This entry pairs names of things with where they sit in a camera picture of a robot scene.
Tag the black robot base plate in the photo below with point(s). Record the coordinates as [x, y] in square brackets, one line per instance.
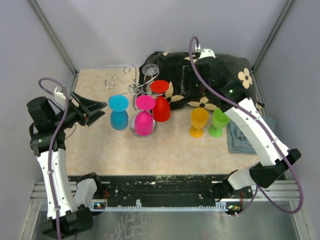
[166, 191]

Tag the folded denim cloth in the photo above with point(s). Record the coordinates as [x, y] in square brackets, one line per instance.
[237, 142]

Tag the orange wine glass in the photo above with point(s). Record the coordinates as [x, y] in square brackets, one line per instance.
[199, 118]

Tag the chrome wine glass rack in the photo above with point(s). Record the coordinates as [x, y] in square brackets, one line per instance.
[137, 89]

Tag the clear wine glass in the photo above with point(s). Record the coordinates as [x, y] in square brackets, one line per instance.
[150, 70]

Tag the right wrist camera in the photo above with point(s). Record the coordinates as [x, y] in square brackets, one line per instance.
[201, 53]

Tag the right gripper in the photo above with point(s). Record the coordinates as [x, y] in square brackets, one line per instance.
[188, 74]

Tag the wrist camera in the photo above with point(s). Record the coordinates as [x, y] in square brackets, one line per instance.
[201, 53]
[59, 95]

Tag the pink wine glass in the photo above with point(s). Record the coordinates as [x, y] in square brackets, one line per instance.
[143, 124]

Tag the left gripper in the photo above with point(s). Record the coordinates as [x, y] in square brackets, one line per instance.
[86, 106]

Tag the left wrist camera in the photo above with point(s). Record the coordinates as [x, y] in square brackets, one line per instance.
[59, 95]

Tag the blue wine glass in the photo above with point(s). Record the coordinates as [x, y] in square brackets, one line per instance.
[119, 118]

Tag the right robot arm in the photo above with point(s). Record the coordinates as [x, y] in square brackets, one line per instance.
[274, 156]

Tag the green wine glass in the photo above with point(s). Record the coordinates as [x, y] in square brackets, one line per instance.
[219, 121]

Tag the black floral pillow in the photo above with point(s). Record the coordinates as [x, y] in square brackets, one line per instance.
[170, 70]

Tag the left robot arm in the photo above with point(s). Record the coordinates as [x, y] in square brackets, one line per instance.
[68, 213]

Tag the red wine glass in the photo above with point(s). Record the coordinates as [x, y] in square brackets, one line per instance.
[161, 111]

